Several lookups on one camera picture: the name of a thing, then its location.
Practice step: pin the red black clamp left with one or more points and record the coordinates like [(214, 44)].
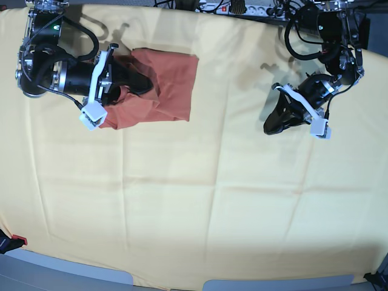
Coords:
[(11, 243)]

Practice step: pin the salmon red T-shirt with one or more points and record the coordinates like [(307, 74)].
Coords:
[(173, 77)]

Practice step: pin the black clamp right corner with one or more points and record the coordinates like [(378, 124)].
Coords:
[(379, 281)]

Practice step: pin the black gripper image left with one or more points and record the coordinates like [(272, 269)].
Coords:
[(76, 80)]

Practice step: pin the white power strip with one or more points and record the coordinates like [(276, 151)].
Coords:
[(222, 8)]

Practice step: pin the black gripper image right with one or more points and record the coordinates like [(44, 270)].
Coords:
[(316, 89)]

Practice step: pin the pale yellow table cloth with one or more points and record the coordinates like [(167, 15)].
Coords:
[(177, 204)]

